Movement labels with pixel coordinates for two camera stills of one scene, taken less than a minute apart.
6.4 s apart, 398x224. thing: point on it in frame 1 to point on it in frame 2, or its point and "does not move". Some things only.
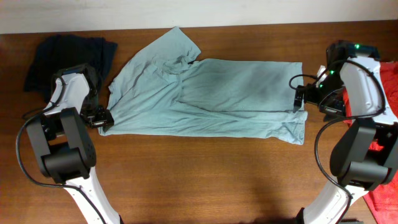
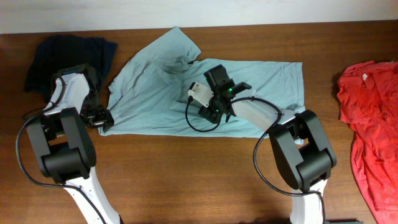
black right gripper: x=337 y=109 to x=211 y=116
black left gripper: x=103 y=119 does not move
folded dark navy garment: x=50 y=53 does not move
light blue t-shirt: x=163 y=90 does not move
